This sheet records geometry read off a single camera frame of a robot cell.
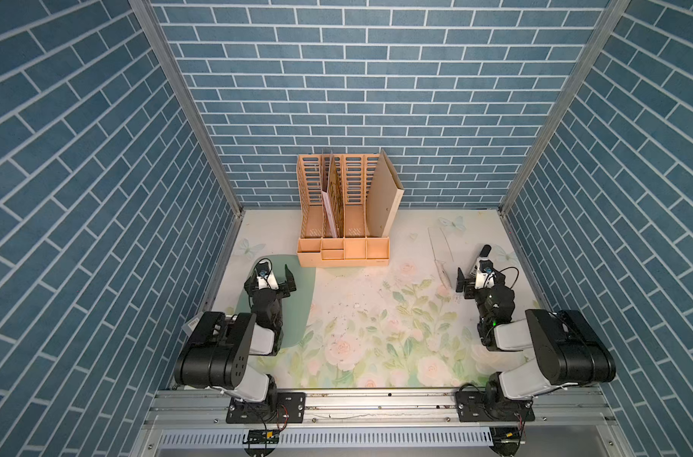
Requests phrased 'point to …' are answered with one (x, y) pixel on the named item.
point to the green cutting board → (299, 309)
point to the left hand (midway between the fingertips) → (278, 267)
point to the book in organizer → (334, 196)
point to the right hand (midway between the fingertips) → (479, 269)
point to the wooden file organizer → (347, 206)
